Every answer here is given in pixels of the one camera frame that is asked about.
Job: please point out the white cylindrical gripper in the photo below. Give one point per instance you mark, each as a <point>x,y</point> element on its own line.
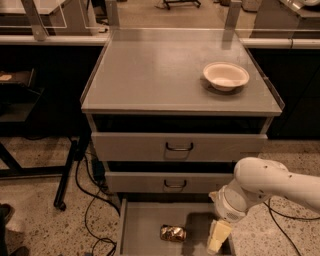
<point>227,207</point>

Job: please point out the crushed orange can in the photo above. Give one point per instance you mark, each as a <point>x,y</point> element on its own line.
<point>172,233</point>

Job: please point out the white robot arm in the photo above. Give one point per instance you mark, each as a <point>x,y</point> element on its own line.
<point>255,181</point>

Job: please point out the grey middle drawer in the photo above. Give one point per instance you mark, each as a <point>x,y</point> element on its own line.
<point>146,182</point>

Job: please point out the grey drawer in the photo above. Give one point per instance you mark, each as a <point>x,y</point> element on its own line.
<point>146,182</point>
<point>181,147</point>
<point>140,225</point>

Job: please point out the grey bottom drawer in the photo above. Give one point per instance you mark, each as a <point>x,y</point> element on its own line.
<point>140,225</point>

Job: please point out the grey drawer cabinet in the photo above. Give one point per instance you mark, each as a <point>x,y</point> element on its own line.
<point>151,81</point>

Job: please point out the grey top drawer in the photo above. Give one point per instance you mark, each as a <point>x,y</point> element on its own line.
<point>181,147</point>

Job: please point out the white paper bowl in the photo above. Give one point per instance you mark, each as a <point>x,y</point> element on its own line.
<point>225,76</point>

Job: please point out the dark shoe at left edge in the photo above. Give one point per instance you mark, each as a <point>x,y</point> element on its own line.
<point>9,246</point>

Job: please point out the clear acrylic guard panel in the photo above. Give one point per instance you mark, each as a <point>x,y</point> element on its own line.
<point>270,19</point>

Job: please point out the black metal table frame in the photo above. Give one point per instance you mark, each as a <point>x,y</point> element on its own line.
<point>19,98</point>

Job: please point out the white horizontal rail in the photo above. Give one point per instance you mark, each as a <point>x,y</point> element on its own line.
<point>264,43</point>

